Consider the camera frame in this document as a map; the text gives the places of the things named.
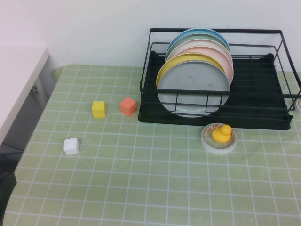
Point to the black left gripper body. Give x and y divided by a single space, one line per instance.
5 188

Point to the small metal bracket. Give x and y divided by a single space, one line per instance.
35 89

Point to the yellow rubber duck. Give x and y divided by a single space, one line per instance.
221 136

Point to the grey round plate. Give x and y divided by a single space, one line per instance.
192 82

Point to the pale green round plate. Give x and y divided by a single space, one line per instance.
200 35

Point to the white side table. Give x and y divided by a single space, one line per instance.
18 68

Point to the orange cube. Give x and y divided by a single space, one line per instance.
128 106

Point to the yellow round plate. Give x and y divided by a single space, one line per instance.
169 63

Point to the blue round plate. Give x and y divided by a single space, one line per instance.
192 31

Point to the cream round plate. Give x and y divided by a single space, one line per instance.
195 42

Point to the pink round plate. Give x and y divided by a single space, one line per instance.
204 50

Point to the green checked tablecloth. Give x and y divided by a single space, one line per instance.
164 193

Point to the white cube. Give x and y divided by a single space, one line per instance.
71 146

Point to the yellow cube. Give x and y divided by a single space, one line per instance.
99 110

